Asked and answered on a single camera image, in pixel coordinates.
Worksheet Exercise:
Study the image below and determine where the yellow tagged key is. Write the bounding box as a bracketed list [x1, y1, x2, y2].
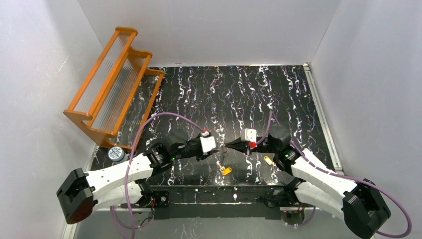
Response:
[264, 156, 280, 167]
[218, 165, 232, 176]

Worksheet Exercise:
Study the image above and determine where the white keyring holder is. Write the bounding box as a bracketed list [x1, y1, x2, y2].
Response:
[219, 146, 228, 164]

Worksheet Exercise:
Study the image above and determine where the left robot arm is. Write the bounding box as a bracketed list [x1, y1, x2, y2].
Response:
[56, 129, 218, 225]

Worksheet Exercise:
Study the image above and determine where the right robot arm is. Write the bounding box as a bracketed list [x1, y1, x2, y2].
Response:
[224, 124, 391, 239]

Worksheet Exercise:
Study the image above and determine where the orange wooden rack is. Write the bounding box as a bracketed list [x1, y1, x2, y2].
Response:
[63, 26, 165, 150]

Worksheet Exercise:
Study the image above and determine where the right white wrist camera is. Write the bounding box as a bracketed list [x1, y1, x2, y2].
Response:
[240, 128, 257, 148]

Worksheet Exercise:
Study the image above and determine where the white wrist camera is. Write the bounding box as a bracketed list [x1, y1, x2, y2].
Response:
[240, 128, 257, 148]
[199, 131, 216, 154]

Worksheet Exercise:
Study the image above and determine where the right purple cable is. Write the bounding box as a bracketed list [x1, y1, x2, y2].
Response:
[255, 111, 413, 239]

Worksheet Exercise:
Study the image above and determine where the purple cable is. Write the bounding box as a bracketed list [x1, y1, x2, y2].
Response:
[255, 111, 413, 239]
[109, 112, 210, 239]

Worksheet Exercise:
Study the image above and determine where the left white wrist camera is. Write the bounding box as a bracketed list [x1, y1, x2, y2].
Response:
[199, 131, 216, 154]

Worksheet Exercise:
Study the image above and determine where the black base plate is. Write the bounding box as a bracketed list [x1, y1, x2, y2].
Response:
[148, 185, 305, 224]

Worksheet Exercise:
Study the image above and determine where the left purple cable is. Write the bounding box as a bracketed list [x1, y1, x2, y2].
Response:
[109, 112, 210, 239]

